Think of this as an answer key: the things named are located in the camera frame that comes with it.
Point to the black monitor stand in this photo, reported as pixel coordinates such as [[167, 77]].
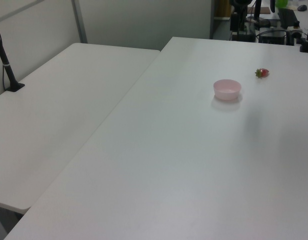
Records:
[[258, 10]]

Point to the green object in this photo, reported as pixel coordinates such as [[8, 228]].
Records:
[[282, 3]]

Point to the white side table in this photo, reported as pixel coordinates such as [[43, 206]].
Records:
[[69, 100]]

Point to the brown board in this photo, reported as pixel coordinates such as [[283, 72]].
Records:
[[223, 8]]

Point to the black equipment box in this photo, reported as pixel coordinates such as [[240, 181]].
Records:
[[272, 37]]

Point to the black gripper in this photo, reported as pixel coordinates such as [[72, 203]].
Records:
[[240, 3]]

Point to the pink plastic bowl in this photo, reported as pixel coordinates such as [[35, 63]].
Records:
[[226, 93]]

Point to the grey metal partition post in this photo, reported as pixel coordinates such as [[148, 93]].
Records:
[[80, 22]]

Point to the red strawberry with green leaves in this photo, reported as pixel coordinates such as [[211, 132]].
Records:
[[264, 72]]

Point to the dark computer mouse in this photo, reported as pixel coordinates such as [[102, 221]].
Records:
[[302, 8]]

